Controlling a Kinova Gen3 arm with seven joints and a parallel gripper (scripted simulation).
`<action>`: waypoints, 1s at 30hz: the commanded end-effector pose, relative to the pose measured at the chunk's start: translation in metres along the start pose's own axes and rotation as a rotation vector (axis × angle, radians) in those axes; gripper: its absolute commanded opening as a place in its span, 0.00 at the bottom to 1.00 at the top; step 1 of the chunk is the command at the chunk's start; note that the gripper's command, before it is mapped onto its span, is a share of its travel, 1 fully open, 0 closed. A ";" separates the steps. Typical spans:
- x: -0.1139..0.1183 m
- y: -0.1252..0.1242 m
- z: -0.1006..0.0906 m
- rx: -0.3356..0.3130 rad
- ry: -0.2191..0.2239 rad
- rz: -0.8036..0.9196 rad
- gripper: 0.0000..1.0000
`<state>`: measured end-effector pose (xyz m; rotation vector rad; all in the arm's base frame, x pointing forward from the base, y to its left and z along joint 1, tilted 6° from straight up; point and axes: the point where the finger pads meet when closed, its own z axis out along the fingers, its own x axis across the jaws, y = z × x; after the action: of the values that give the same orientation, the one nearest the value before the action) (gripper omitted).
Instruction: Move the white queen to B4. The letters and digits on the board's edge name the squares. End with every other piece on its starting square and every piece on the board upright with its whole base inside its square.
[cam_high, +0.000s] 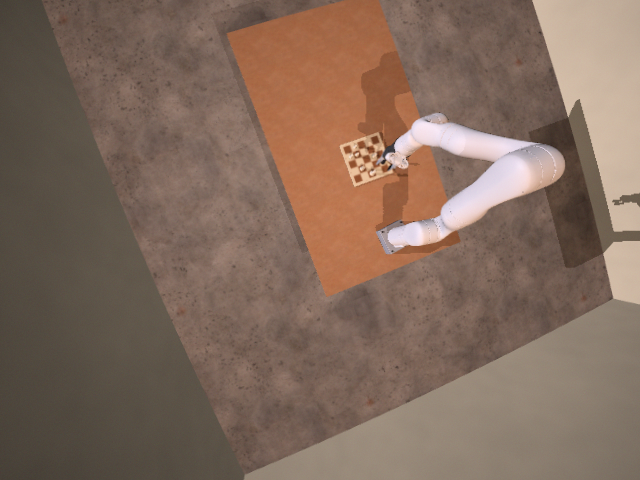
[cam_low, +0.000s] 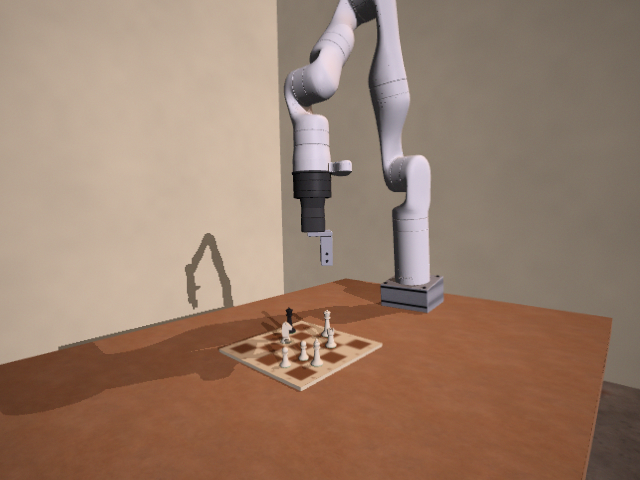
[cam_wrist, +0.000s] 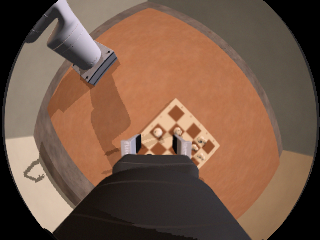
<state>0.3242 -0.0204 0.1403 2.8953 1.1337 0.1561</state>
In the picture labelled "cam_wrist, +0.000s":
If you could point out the white rook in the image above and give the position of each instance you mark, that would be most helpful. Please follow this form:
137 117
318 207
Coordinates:
178 132

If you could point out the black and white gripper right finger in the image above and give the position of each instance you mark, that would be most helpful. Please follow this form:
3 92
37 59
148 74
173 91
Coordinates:
181 147

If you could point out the white pawn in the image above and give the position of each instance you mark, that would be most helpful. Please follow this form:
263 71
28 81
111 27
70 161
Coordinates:
194 147
200 155

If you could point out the wooden chessboard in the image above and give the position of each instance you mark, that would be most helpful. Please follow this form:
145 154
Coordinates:
174 116

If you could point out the white queen chess piece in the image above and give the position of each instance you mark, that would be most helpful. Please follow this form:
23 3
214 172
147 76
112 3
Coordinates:
157 133

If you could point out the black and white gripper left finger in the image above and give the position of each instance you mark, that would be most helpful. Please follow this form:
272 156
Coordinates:
131 146

